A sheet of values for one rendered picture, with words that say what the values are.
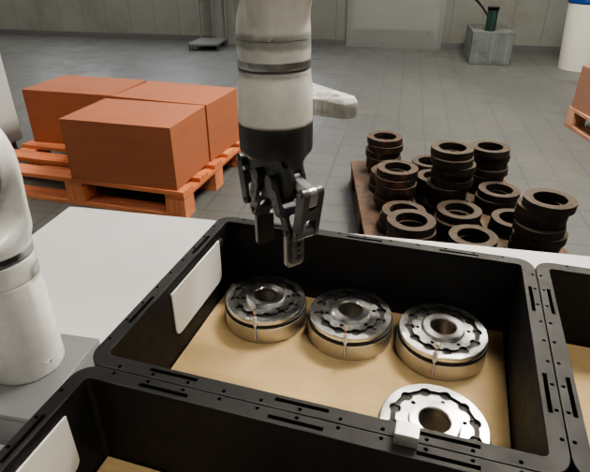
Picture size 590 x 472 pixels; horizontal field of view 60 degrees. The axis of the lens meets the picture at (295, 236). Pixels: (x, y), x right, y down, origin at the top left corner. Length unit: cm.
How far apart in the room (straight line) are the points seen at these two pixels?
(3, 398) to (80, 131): 222
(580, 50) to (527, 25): 134
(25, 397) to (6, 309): 12
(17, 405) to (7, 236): 21
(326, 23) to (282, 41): 754
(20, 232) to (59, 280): 41
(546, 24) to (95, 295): 759
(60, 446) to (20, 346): 27
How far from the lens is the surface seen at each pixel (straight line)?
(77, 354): 79
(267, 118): 49
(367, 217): 242
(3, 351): 74
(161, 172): 271
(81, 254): 114
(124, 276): 104
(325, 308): 64
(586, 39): 691
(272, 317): 63
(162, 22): 873
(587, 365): 70
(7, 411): 75
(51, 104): 357
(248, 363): 61
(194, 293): 63
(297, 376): 60
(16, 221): 67
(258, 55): 48
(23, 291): 70
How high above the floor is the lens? 125
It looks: 29 degrees down
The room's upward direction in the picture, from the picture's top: straight up
